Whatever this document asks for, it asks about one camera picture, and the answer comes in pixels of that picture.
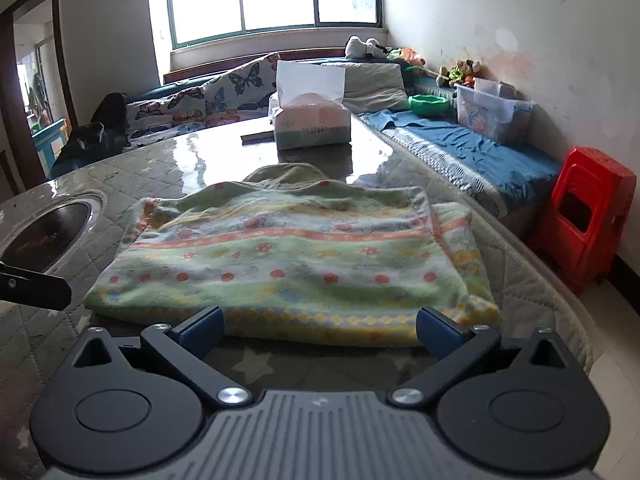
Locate blue cabinet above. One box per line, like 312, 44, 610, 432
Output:
32, 117, 71, 178

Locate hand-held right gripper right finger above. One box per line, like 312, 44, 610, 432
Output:
387, 306, 576, 408

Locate long butterfly print pillow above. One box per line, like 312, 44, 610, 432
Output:
125, 87, 208, 141

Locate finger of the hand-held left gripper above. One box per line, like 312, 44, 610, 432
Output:
0, 260, 72, 312

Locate panda plush toy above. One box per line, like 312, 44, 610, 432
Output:
345, 35, 388, 60

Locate green bowl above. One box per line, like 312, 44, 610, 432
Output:
407, 94, 449, 118

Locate hanging clothes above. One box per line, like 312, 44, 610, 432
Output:
27, 72, 51, 126

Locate brown green plush toys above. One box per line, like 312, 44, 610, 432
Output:
436, 59, 483, 88

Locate dark wooden door frame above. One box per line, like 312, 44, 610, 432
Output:
0, 0, 78, 196

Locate clear plastic storage box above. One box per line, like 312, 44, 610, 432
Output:
454, 77, 535, 145

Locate blue bed sheet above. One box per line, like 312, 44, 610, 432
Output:
357, 107, 563, 218

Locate floral printed child's jacket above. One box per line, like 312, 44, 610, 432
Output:
84, 162, 502, 350

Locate orange green plush toy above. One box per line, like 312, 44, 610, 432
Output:
387, 46, 427, 68

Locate black bag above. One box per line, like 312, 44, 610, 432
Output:
52, 92, 133, 171

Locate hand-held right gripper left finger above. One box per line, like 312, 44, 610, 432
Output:
65, 305, 253, 408

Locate square butterfly print pillow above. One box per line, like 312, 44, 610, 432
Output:
202, 52, 281, 123

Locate red plastic stool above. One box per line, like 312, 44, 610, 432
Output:
530, 146, 638, 296

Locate grey pillow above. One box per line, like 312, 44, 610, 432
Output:
320, 60, 411, 115

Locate open tissue box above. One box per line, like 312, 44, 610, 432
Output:
269, 60, 352, 151

